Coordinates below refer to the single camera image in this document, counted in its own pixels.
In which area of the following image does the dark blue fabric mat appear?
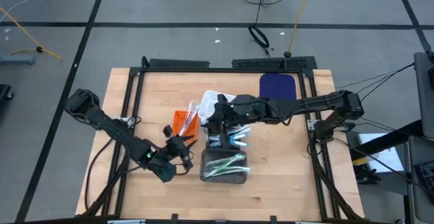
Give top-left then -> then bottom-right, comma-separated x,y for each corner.
259,73 -> 298,101

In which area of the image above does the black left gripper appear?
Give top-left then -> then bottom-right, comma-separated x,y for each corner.
162,124 -> 199,170

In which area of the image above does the black keyboard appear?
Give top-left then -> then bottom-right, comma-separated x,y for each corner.
415,161 -> 434,193

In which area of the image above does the grey desk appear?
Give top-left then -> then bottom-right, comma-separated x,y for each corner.
405,135 -> 434,224

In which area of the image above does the orange perforated plastic basket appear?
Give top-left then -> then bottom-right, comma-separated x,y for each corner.
172,110 -> 201,144

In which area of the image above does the white perforated plastic basket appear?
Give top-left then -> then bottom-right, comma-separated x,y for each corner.
198,90 -> 237,126

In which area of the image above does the yellow hanging cable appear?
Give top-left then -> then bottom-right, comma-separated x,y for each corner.
283,0 -> 315,58

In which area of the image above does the black perforated plastic basket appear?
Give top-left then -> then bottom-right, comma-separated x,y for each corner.
205,124 -> 247,150

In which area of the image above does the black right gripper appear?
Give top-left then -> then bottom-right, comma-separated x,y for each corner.
201,94 -> 269,149

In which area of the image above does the black flat box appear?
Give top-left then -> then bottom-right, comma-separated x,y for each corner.
148,58 -> 210,69

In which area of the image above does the black chair base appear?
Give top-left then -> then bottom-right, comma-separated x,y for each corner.
0,83 -> 14,102

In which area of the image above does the yellow floor cable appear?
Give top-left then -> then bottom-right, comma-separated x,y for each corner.
0,6 -> 62,62

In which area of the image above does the blue toothbrush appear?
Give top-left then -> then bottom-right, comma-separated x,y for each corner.
208,140 -> 250,149
227,126 -> 251,136
208,134 -> 247,142

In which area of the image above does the grey metal stand foot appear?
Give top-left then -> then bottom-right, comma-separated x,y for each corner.
0,56 -> 37,65

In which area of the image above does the black hanging cable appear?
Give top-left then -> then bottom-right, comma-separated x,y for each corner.
247,0 -> 272,57

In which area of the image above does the white paper sheet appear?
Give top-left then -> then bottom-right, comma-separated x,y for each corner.
357,132 -> 405,174

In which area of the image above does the green toothbrush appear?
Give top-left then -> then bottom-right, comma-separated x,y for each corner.
210,165 -> 252,176
202,155 -> 243,180
205,153 -> 248,166

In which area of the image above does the smoky translucent grey bin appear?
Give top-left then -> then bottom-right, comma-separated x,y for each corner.
199,148 -> 248,185

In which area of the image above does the black perforated panel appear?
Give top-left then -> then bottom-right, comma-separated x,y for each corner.
231,56 -> 319,71

